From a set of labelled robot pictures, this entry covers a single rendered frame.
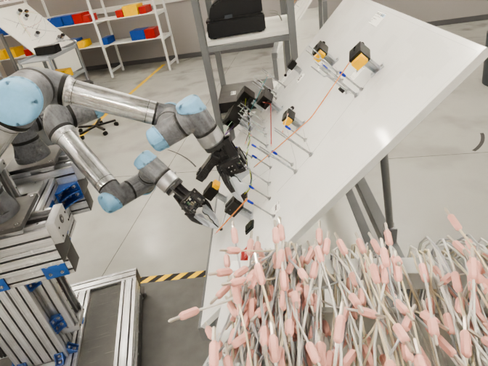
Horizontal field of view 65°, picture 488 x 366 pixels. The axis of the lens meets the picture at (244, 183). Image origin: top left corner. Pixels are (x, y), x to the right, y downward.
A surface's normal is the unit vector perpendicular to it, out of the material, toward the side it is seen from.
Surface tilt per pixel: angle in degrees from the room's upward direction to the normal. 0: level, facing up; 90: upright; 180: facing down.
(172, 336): 0
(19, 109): 85
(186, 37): 90
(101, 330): 0
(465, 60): 45
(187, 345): 0
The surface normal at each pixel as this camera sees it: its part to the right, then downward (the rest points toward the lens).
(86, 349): -0.15, -0.84
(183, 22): -0.14, 0.53
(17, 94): 0.18, 0.42
